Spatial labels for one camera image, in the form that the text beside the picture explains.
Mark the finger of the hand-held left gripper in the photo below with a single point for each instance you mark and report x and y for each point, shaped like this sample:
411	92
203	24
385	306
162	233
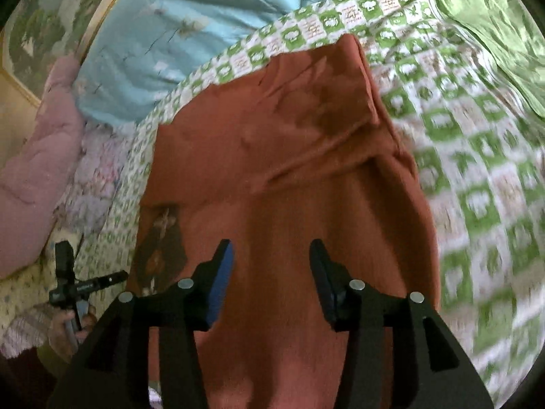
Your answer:
110	280
64	260

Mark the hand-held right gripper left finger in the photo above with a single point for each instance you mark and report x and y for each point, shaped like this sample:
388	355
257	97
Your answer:
221	289

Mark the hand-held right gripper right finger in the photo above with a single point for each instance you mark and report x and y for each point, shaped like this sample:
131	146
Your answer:
330	302

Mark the rust orange knit garment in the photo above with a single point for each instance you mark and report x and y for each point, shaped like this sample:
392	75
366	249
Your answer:
272	157

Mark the person's left hand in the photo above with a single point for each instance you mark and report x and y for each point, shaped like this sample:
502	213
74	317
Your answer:
64	336

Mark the pale yellow printed pillow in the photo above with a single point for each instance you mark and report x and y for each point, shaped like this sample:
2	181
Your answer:
25	289

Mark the pink quilted blanket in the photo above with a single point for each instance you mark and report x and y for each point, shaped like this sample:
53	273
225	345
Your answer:
38	170

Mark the pastel floral pillow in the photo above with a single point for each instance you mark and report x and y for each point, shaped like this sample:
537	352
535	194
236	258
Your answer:
98	170

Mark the green checked printed bed sheet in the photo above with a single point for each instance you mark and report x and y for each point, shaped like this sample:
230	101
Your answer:
468	157

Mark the cream gold-trimmed headboard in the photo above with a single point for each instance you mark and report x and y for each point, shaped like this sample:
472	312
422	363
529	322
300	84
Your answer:
47	21

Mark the light blue floral quilt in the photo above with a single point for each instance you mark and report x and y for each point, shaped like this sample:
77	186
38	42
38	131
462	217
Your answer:
179	38

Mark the plain green cloth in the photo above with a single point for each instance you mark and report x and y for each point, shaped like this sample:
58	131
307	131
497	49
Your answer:
498	30

